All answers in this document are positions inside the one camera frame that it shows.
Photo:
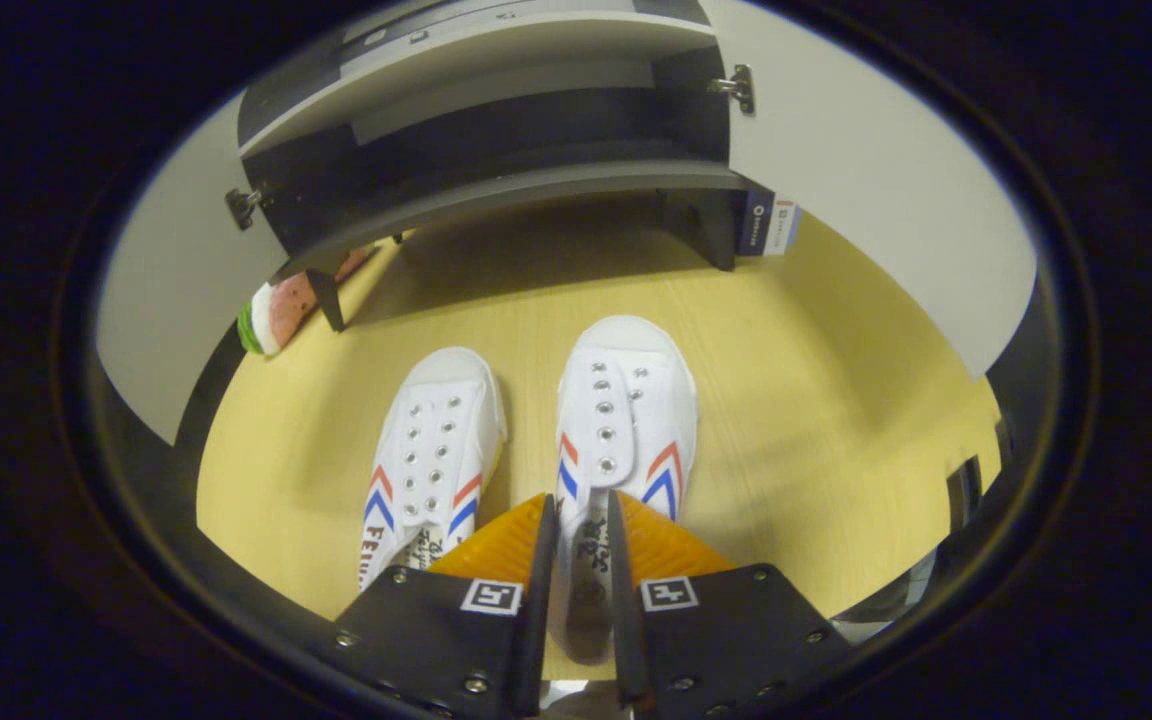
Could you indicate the watermelon slice cushion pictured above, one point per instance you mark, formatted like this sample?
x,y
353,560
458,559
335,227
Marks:
x,y
286,305

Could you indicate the blue and white box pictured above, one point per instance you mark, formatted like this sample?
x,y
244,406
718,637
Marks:
x,y
766,222

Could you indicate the metal door hinge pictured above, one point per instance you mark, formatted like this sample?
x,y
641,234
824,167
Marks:
x,y
244,206
736,88

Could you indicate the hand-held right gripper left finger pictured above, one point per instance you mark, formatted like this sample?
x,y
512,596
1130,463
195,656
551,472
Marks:
x,y
436,640

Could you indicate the white and grey shoe cabinet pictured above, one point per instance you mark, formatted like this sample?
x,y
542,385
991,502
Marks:
x,y
496,150

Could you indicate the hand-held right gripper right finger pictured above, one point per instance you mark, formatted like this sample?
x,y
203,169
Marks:
x,y
726,640

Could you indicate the white cabinet door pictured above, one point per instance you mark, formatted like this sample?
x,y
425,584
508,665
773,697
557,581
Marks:
x,y
886,200
176,300

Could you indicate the white canvas shoe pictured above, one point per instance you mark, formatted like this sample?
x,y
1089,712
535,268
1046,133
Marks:
x,y
436,440
626,400

